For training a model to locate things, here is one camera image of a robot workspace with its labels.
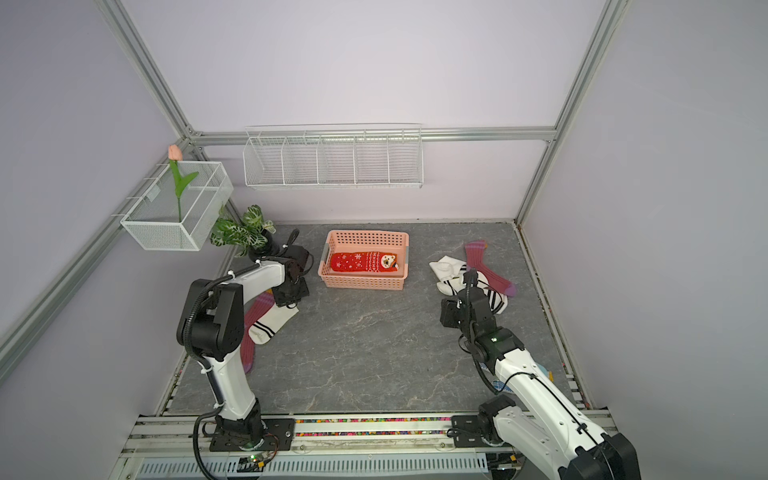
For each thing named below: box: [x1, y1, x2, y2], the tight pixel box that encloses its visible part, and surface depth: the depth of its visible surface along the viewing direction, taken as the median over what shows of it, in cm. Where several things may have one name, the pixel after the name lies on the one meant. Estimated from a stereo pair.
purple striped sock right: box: [464, 240, 517, 296], surface depth 111 cm
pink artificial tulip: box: [168, 144, 199, 223], surface depth 86 cm
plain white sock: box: [429, 255, 467, 284], surface depth 107 cm
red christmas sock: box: [330, 252, 399, 273], surface depth 107 cm
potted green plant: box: [211, 205, 276, 256], surface depth 87 cm
